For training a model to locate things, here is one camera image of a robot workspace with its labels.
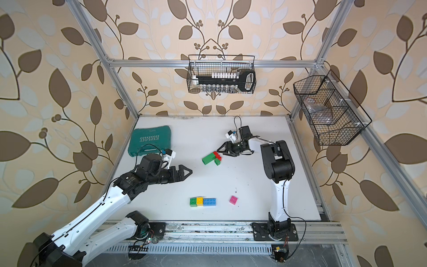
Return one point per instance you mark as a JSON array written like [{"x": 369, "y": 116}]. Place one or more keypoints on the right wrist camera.
[{"x": 232, "y": 136}]

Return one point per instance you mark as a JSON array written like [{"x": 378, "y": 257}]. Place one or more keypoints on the green lego brick front row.
[{"x": 193, "y": 202}]

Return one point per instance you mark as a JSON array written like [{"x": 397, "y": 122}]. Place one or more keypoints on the black wire basket back wall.
[{"x": 206, "y": 64}]

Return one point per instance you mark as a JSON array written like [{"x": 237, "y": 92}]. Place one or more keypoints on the aluminium front rail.
[{"x": 312, "y": 232}]

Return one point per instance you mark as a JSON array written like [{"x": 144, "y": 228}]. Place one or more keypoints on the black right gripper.
[{"x": 226, "y": 152}]

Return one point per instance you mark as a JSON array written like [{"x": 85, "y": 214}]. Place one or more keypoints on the blue lego brick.
[{"x": 209, "y": 202}]

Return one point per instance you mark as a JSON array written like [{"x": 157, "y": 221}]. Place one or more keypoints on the pink lego brick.
[{"x": 233, "y": 200}]

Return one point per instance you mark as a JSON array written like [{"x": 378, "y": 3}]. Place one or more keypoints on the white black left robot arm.
[{"x": 77, "y": 243}]

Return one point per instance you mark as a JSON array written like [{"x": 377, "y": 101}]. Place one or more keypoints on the black white socket tool set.
[{"x": 240, "y": 81}]

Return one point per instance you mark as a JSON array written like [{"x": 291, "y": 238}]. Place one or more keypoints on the black wire basket wall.
[
  {"x": 206, "y": 64},
  {"x": 333, "y": 113}
]

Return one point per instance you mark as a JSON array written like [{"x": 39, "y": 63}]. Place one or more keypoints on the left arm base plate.
[{"x": 153, "y": 231}]

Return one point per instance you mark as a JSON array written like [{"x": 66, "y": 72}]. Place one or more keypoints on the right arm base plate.
[{"x": 277, "y": 231}]

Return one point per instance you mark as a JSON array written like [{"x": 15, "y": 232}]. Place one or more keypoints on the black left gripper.
[{"x": 173, "y": 177}]

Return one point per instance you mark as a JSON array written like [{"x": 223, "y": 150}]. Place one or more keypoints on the black wire basket right wall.
[{"x": 333, "y": 113}]

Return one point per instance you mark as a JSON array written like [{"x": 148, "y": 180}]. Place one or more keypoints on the red lego brick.
[{"x": 217, "y": 155}]

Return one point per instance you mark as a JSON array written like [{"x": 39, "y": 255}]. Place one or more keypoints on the green plastic tool case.
[{"x": 151, "y": 140}]

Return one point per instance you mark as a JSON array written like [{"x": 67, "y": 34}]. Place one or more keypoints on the yellow lego brick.
[{"x": 199, "y": 201}]

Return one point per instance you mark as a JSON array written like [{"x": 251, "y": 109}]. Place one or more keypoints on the plastic bag in basket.
[{"x": 318, "y": 114}]

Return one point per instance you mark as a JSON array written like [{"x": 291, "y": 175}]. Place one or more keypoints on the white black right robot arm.
[{"x": 278, "y": 166}]

